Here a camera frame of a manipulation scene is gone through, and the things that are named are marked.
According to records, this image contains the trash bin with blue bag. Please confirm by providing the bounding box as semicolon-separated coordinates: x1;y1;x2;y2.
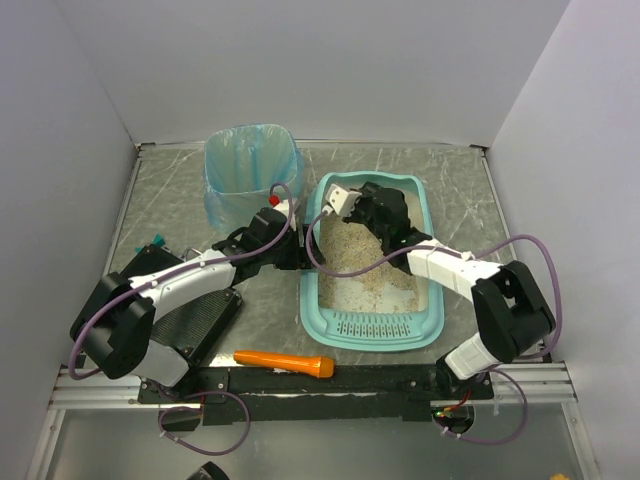
203;124;304;234

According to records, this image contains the light blue litter box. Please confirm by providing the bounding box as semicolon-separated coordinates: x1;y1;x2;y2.
298;171;446;353

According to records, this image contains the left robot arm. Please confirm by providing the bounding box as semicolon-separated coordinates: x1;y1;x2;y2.
70;202;309;387

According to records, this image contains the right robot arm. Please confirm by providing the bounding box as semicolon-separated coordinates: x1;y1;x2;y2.
325;182;557;384

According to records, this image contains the black ribbed case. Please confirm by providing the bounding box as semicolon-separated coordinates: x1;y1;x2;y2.
121;244;242;366

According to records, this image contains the orange toy microphone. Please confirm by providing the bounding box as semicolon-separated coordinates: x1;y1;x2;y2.
233;350;335;379

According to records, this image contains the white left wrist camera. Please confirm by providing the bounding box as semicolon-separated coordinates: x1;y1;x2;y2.
268;194;298;217

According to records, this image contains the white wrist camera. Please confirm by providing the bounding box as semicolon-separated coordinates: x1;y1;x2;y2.
322;183;362;218
268;194;298;217

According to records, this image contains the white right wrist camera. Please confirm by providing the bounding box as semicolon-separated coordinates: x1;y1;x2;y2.
322;183;362;218

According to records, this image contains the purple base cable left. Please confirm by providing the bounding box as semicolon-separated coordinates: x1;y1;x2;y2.
158;392;251;457

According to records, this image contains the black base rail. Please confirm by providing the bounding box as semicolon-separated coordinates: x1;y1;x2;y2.
139;364;494;426

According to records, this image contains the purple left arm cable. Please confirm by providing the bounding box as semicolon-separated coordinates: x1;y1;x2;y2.
68;182;302;381

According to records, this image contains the aluminium frame rail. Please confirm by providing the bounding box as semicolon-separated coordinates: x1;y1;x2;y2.
48;363;577;410

